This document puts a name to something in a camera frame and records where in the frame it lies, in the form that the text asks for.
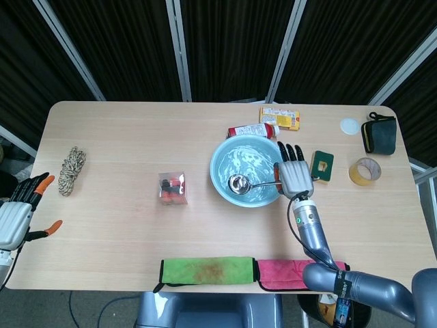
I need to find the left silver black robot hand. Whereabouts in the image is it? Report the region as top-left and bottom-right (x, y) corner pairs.
(0, 172), (64, 249)

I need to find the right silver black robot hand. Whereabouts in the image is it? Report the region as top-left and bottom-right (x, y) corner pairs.
(272, 141), (315, 200)

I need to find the metal ladle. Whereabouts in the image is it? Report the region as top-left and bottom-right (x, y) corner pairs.
(227, 173), (320, 195)

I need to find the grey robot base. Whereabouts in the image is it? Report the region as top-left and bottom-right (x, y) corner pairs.
(135, 291), (283, 328)

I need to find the light blue bowl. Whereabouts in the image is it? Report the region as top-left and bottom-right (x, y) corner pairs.
(209, 136), (286, 208)

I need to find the yellow green scouring sponge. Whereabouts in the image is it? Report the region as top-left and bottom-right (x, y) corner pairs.
(309, 150), (335, 185)

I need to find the yellow snack packet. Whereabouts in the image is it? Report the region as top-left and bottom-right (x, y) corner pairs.
(259, 107), (302, 132)

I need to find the clear yellowish tape roll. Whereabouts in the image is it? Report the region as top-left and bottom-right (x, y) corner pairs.
(348, 157), (382, 187)

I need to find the red labelled bottle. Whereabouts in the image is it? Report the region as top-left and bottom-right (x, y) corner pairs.
(227, 123), (281, 140)

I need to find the white round table grommet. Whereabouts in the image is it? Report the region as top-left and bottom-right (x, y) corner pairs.
(339, 118), (362, 136)

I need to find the dark grey folded cloth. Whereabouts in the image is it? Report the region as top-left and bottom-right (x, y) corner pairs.
(361, 111), (397, 155)

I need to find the pink microfiber cloth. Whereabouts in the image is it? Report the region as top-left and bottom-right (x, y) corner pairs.
(255, 259), (351, 292)

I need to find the clear box with orange items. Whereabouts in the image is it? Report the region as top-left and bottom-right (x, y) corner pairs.
(158, 172), (188, 206)

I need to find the green microfiber cloth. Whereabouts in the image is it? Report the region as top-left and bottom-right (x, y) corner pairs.
(152, 256), (257, 294)

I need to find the black waste bin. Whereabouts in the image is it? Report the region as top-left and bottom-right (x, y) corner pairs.
(297, 292), (373, 328)

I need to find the blue drink can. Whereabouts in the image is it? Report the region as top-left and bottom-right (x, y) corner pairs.
(336, 297), (352, 324)

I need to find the speckled rope bundle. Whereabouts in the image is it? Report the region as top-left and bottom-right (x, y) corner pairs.
(57, 146), (87, 197)

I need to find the grey metal partition post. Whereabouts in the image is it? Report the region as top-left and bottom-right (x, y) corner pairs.
(166, 0), (193, 103)
(368, 25), (437, 106)
(0, 124), (38, 158)
(32, 0), (107, 102)
(265, 0), (308, 103)

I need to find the blue floor cable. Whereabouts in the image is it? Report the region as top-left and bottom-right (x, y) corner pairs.
(67, 291), (137, 328)

